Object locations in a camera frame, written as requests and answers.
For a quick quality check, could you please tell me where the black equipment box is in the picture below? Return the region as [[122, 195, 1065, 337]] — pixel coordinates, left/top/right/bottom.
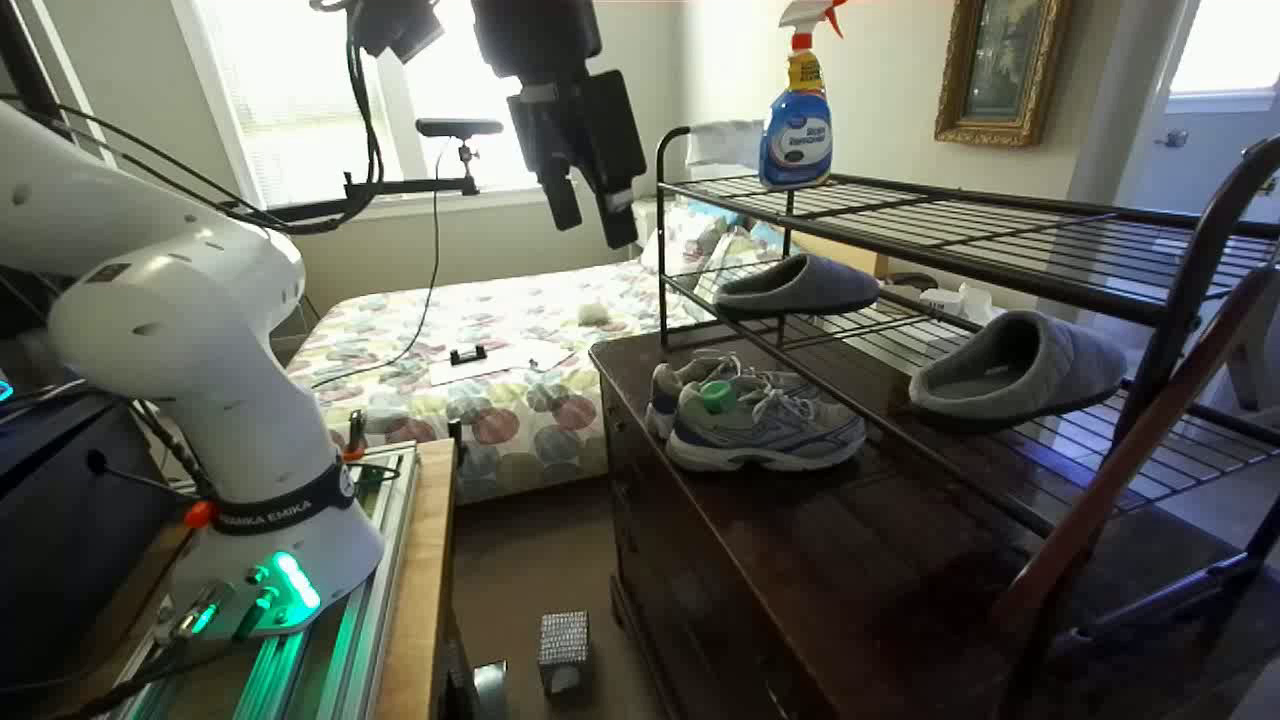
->
[[0, 384, 174, 697]]

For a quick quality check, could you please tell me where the thin black camera cable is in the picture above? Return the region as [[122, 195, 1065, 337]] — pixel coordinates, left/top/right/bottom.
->
[[393, 144, 453, 371]]

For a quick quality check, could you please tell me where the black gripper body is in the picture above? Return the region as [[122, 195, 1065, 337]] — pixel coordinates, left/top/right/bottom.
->
[[504, 69, 651, 195]]

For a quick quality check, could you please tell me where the grey bed slipper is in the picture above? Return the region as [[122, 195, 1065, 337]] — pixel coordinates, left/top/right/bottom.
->
[[905, 310, 1131, 430], [712, 252, 884, 319]]

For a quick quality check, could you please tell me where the white door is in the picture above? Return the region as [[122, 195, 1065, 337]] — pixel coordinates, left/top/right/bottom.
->
[[1116, 0, 1280, 225]]

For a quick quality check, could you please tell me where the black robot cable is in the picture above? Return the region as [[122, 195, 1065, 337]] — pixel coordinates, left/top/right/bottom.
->
[[50, 0, 393, 238]]

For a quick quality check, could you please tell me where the white folded cloth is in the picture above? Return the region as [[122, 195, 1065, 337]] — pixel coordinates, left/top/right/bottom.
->
[[681, 115, 773, 175]]

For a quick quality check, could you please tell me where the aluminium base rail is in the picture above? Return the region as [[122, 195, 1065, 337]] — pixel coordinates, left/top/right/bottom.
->
[[117, 443, 423, 720]]

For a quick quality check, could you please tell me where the gold framed picture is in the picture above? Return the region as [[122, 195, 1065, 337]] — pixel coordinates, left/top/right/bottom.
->
[[932, 0, 1075, 152]]

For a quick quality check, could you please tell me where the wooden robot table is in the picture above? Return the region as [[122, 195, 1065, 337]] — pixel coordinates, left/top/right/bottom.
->
[[372, 436, 462, 720]]

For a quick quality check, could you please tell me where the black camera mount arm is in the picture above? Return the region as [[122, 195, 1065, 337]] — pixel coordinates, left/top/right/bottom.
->
[[261, 138, 483, 232]]

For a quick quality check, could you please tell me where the black stereo camera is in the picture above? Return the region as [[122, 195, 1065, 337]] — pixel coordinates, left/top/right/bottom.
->
[[412, 115, 506, 144]]

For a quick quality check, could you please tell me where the black metal shoe rack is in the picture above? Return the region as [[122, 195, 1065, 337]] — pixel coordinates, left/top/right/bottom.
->
[[651, 120, 1280, 672]]

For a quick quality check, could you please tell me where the grey blue sneaker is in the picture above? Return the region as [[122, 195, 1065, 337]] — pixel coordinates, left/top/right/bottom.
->
[[658, 377, 872, 477], [645, 348, 805, 436]]

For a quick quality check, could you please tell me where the small grey box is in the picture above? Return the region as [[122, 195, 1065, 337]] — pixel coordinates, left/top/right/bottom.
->
[[537, 608, 596, 701]]

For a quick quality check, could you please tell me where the bed with floral quilt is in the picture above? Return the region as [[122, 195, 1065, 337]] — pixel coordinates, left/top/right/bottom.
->
[[280, 195, 805, 509]]

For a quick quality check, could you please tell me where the blue spray bottle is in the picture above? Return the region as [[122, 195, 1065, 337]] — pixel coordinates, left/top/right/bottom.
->
[[757, 0, 852, 193]]

